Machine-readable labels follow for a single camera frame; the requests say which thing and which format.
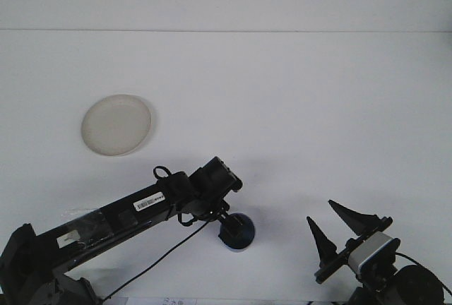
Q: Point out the pale blue cup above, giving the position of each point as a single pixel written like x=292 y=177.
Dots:
x=248 y=234

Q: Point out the pale round plate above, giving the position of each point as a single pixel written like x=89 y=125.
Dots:
x=116 y=125

